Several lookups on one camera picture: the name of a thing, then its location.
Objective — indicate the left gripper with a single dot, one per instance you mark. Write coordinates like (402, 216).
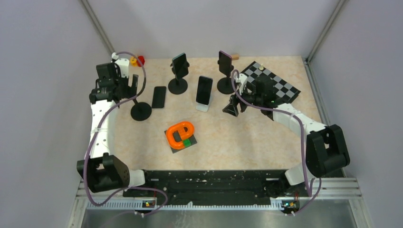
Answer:
(129, 92)

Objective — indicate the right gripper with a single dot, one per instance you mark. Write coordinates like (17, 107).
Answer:
(232, 108)

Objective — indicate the black phone stand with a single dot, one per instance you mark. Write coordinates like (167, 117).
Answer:
(177, 86)
(224, 85)
(140, 110)

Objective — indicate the white plastic phone holder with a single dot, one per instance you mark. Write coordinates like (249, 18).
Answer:
(204, 107)

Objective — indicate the black phone with purple edge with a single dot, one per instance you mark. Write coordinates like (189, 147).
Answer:
(225, 63)

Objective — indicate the teal edged black phone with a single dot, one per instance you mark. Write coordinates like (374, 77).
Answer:
(180, 66)

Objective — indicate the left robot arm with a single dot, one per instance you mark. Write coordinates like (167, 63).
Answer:
(101, 168)

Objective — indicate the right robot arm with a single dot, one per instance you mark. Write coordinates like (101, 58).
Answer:
(323, 147)

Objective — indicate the yellow toy block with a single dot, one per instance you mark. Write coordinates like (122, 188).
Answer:
(133, 61)

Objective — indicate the red toy block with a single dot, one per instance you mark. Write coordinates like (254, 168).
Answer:
(141, 61)

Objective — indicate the black grey chessboard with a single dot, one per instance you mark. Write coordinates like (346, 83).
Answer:
(283, 90)

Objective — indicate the green building brick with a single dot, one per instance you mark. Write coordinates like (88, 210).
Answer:
(187, 143)

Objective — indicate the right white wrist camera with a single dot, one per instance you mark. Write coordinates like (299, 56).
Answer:
(240, 82)

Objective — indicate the orange plastic ring toy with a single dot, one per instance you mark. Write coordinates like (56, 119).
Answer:
(185, 129)

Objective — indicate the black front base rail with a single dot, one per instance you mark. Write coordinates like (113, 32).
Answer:
(216, 188)

